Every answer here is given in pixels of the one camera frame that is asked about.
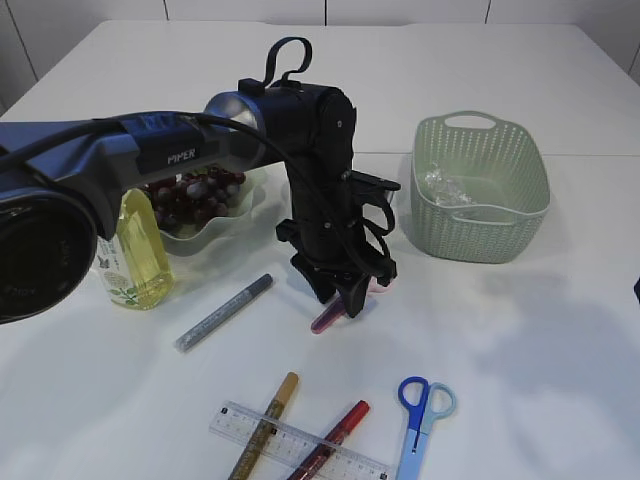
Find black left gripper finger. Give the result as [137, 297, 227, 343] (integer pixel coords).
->
[291, 253, 336, 304]
[336, 274, 371, 318]

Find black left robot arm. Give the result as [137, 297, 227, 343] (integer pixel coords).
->
[1, 81, 398, 323]

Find green plastic woven basket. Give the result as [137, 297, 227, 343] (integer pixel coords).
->
[410, 111, 551, 264]

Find yellow tea plastic bottle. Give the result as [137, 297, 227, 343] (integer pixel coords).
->
[94, 189, 174, 310]

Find blue scissors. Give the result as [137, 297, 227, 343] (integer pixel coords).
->
[396, 376, 457, 479]

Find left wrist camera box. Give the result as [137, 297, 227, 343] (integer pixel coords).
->
[350, 170, 401, 208]

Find pink purple scissors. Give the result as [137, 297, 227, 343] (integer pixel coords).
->
[310, 278, 393, 335]

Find silver marker pen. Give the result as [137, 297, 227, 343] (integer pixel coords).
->
[174, 273, 273, 353]

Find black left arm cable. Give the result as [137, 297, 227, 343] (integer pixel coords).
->
[0, 36, 396, 276]

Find gold marker pen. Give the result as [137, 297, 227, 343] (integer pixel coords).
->
[228, 372, 299, 480]

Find clear plastic ruler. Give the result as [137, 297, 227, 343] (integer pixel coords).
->
[210, 401, 396, 479]

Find clear plastic sheet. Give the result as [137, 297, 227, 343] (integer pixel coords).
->
[419, 166, 495, 222]

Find green wavy plastic plate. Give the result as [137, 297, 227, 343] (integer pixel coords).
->
[157, 167, 272, 253]

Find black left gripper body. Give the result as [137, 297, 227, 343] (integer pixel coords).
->
[276, 170, 397, 280]

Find purple artificial grape bunch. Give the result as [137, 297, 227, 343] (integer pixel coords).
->
[142, 164, 246, 234]

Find red marker pen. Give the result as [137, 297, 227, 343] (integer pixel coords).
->
[288, 400, 370, 480]

